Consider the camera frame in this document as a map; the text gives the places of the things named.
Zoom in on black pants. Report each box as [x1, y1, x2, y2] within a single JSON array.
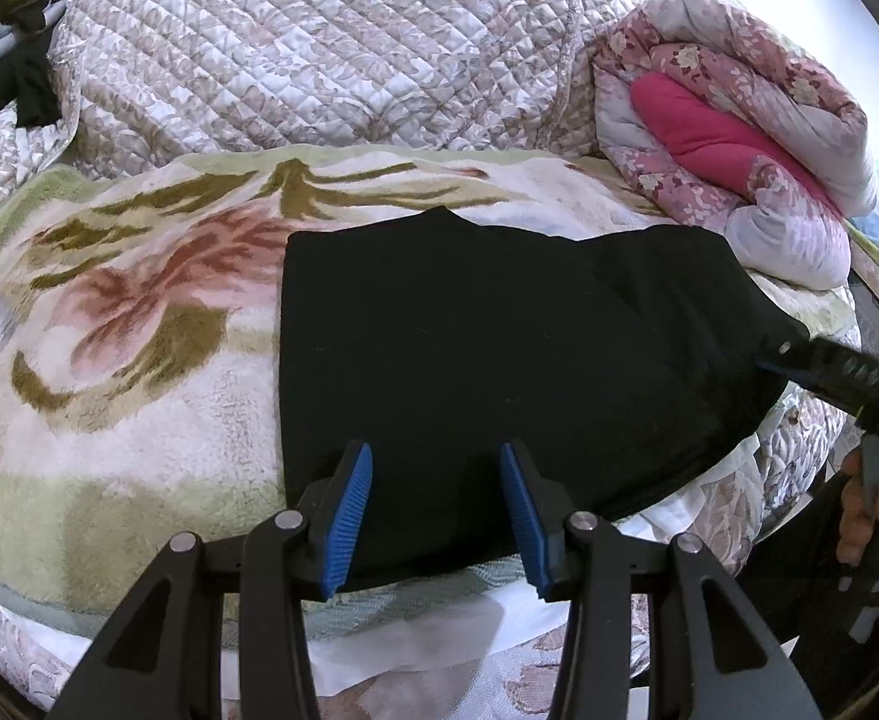
[[278, 208, 807, 592]]

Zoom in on pink floral rolled comforter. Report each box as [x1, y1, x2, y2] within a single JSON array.
[[592, 0, 878, 291]]

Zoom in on dark clothes pile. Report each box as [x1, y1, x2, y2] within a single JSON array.
[[0, 0, 65, 128]]

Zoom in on quilted beige bedspread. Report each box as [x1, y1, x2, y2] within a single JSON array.
[[0, 0, 857, 707]]

